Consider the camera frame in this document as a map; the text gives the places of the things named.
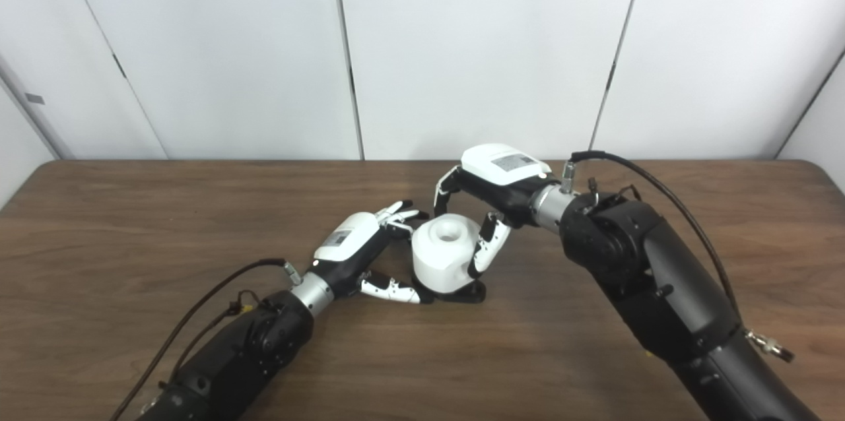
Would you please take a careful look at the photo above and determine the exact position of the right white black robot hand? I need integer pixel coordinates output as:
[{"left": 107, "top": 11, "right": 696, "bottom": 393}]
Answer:
[{"left": 433, "top": 143, "right": 562, "bottom": 280}]

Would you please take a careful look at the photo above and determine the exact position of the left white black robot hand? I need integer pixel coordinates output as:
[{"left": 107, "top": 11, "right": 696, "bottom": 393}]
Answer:
[{"left": 312, "top": 200, "right": 434, "bottom": 305}]

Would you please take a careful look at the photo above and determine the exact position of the round white plastic piece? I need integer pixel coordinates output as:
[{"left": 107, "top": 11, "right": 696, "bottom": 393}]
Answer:
[{"left": 411, "top": 214, "right": 481, "bottom": 294}]

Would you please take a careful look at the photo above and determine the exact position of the black flanged holder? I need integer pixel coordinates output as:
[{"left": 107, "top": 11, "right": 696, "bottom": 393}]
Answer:
[{"left": 419, "top": 279, "right": 488, "bottom": 305}]

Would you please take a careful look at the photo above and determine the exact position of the thin wire on right arm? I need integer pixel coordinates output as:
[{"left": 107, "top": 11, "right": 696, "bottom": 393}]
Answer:
[{"left": 586, "top": 177, "right": 642, "bottom": 207}]

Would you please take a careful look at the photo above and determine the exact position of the thin wire on arm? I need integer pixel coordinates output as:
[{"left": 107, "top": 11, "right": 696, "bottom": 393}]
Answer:
[
  {"left": 586, "top": 177, "right": 642, "bottom": 207},
  {"left": 168, "top": 289, "right": 265, "bottom": 385}
]

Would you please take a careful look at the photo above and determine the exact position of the thin wire on left arm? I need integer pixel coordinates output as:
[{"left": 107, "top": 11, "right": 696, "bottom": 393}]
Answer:
[{"left": 168, "top": 289, "right": 265, "bottom": 385}]

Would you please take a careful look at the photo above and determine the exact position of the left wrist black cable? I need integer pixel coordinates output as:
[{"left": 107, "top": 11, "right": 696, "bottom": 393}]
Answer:
[{"left": 109, "top": 258, "right": 303, "bottom": 421}]

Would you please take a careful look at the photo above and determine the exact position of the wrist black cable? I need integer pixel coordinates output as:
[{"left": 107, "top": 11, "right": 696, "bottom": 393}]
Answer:
[
  {"left": 109, "top": 258, "right": 303, "bottom": 421},
  {"left": 561, "top": 150, "right": 795, "bottom": 364}
]

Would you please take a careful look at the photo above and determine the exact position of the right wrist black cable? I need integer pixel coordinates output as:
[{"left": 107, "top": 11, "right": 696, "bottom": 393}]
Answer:
[{"left": 561, "top": 150, "right": 795, "bottom": 364}]

